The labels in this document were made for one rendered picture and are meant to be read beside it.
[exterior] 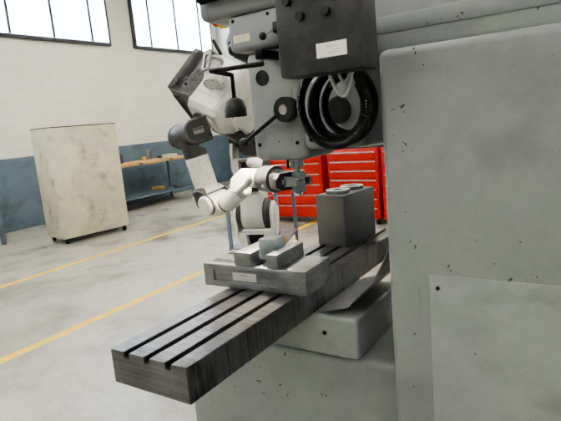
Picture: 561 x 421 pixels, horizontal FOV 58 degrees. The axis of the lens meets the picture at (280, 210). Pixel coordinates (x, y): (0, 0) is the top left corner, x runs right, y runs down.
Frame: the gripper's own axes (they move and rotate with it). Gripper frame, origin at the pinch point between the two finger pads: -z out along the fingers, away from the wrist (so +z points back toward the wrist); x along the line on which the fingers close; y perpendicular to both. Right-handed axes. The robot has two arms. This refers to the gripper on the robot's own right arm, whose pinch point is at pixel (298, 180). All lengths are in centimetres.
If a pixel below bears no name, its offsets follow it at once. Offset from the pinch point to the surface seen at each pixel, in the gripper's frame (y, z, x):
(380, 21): -41, -35, 0
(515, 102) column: -19, -69, -1
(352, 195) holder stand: 10.1, 6.4, 30.5
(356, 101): -22.4, -28.7, -2.8
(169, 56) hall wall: -171, 947, 446
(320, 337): 42.1, -18.6, -11.8
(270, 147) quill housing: -11.5, -0.7, -10.3
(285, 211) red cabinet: 113, 430, 331
